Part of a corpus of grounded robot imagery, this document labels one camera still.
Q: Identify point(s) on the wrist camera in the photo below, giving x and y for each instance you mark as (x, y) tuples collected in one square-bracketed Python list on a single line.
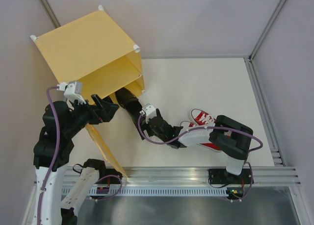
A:
[(72, 91), (148, 111)]

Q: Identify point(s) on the yellow cabinet door panel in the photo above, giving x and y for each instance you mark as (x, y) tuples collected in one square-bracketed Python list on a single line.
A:
[(104, 149)]

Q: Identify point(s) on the yellow shoe cabinet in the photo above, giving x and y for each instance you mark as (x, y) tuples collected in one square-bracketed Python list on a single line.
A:
[(95, 51)]

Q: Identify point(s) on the aluminium frame post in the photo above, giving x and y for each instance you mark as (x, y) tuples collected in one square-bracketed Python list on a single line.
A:
[(275, 14), (50, 13)]

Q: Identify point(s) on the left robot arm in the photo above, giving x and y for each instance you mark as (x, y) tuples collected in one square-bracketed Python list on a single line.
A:
[(51, 157)]

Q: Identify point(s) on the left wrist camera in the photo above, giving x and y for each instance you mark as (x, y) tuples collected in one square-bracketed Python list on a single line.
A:
[(72, 91)]

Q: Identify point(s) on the red canvas sneaker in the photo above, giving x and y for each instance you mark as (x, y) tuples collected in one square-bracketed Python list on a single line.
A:
[(211, 146), (201, 117)]

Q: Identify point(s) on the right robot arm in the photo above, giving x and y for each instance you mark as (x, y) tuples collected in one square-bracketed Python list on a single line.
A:
[(232, 137)]

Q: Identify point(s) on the aluminium front rail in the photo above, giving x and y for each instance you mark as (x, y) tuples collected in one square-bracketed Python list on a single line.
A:
[(198, 176)]

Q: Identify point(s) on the aluminium frame post left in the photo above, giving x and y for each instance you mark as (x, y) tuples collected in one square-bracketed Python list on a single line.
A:
[(50, 13)]

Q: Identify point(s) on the aluminium frame post right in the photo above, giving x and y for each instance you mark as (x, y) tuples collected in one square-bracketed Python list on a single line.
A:
[(275, 14)]

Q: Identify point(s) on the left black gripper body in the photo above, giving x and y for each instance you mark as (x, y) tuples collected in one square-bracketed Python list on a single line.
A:
[(83, 113)]

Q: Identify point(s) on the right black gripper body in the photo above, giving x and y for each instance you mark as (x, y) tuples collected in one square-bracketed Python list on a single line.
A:
[(149, 131)]

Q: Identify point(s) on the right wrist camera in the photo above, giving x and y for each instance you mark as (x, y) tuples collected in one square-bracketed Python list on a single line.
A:
[(148, 111)]

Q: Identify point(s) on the white slotted cable duct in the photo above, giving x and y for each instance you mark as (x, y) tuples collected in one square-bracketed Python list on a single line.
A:
[(155, 191)]

